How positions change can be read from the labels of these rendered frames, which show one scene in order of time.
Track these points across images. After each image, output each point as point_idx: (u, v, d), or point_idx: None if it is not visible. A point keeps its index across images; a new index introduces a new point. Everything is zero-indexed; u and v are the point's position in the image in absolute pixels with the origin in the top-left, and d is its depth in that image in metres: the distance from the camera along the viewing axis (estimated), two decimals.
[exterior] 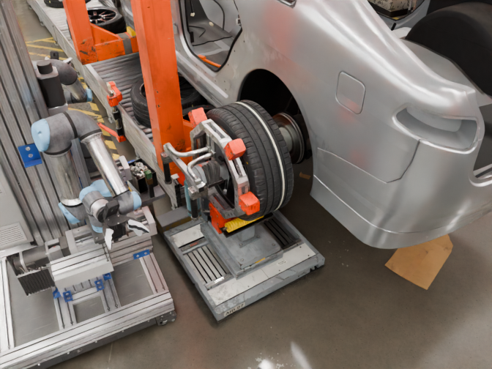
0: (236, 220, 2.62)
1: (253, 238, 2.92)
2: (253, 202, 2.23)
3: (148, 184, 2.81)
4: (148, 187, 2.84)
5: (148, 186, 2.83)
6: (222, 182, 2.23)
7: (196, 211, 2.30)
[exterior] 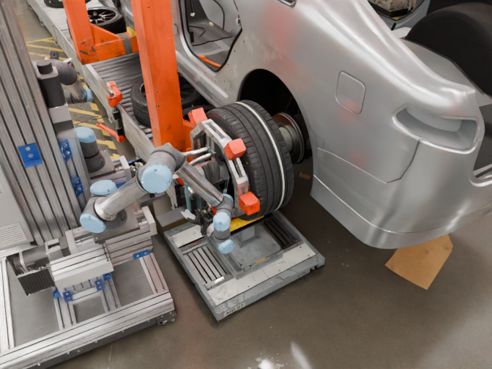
0: (236, 220, 2.62)
1: (253, 238, 2.92)
2: (253, 202, 2.23)
3: None
4: None
5: None
6: (222, 182, 2.23)
7: None
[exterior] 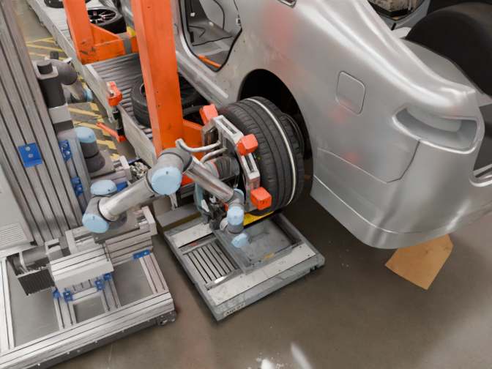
0: (247, 216, 2.65)
1: (262, 233, 2.95)
2: (265, 197, 2.26)
3: None
4: None
5: None
6: (234, 177, 2.26)
7: None
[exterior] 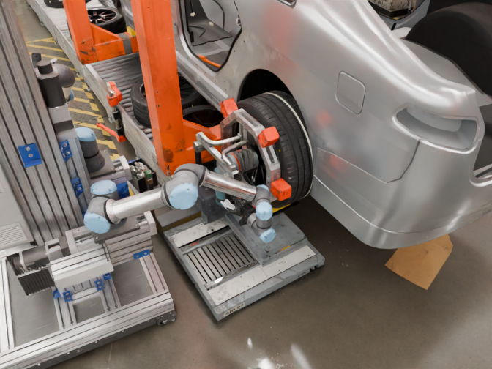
0: None
1: (278, 226, 3.00)
2: (285, 188, 2.31)
3: (148, 184, 2.81)
4: (148, 187, 2.84)
5: (148, 186, 2.83)
6: (255, 169, 2.31)
7: (230, 198, 2.38)
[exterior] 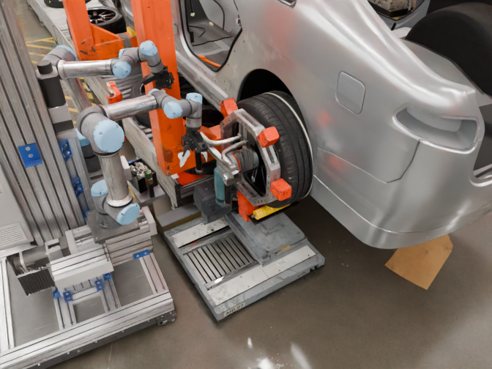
0: (264, 208, 2.70)
1: (278, 226, 3.00)
2: (285, 188, 2.31)
3: (148, 184, 2.81)
4: (148, 187, 2.84)
5: (148, 186, 2.83)
6: (255, 169, 2.31)
7: (230, 198, 2.38)
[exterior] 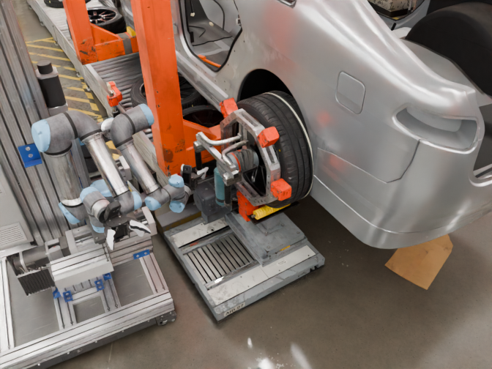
0: (264, 208, 2.70)
1: (278, 226, 3.00)
2: (285, 188, 2.31)
3: None
4: None
5: None
6: (255, 169, 2.31)
7: (230, 198, 2.38)
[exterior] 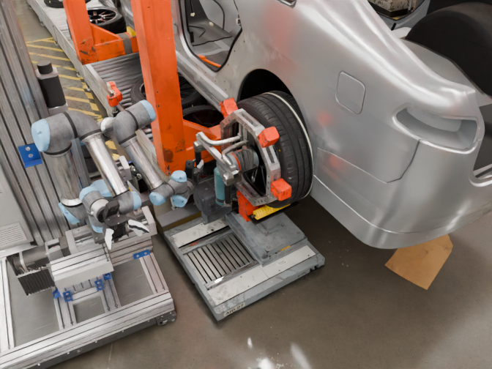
0: (264, 208, 2.70)
1: (278, 226, 3.00)
2: (285, 188, 2.31)
3: None
4: (148, 187, 2.84)
5: (148, 186, 2.83)
6: (255, 169, 2.31)
7: (230, 198, 2.38)
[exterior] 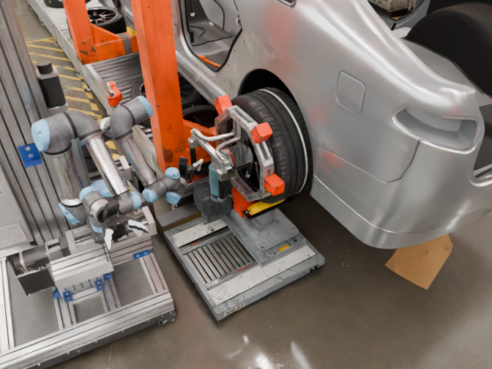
0: (259, 203, 2.73)
1: (273, 222, 3.03)
2: (279, 183, 2.34)
3: None
4: None
5: None
6: (249, 165, 2.34)
7: (224, 193, 2.40)
